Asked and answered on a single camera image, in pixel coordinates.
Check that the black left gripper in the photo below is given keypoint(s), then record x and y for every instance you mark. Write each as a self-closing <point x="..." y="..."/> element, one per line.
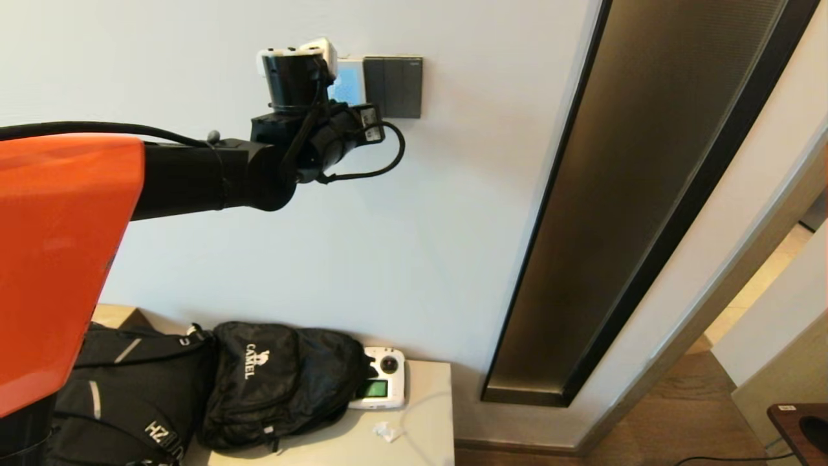
<point x="369" y="124"/>

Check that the white wall thermostat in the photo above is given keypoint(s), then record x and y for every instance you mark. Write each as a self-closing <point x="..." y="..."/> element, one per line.
<point x="349" y="81"/>

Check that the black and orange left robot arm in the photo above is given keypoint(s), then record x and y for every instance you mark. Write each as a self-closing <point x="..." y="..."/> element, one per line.
<point x="65" y="246"/>

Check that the white radio remote controller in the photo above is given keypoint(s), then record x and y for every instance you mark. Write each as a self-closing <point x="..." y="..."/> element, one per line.
<point x="388" y="366"/>

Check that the black Camel backpack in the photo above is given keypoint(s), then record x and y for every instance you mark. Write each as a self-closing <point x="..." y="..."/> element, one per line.
<point x="278" y="388"/>

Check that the beige side cabinet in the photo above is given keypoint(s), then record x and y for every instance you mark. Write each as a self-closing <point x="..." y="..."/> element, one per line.
<point x="424" y="401"/>

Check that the crumpled white paper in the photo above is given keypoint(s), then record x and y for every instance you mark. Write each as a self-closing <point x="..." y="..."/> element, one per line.
<point x="387" y="433"/>

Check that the light wooden desk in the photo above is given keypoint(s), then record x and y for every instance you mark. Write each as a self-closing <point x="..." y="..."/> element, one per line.
<point x="119" y="316"/>

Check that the large black HZ backpack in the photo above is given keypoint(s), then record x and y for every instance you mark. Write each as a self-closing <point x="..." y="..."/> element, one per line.
<point x="136" y="395"/>

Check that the dark grey wall switch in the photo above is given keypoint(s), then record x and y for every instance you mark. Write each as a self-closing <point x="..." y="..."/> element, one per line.
<point x="396" y="87"/>

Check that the bronze glass panel black frame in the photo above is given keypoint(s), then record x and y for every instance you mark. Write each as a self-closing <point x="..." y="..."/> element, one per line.
<point x="621" y="213"/>

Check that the grey metal door frame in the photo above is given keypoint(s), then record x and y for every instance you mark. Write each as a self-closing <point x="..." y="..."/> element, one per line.
<point x="711" y="304"/>

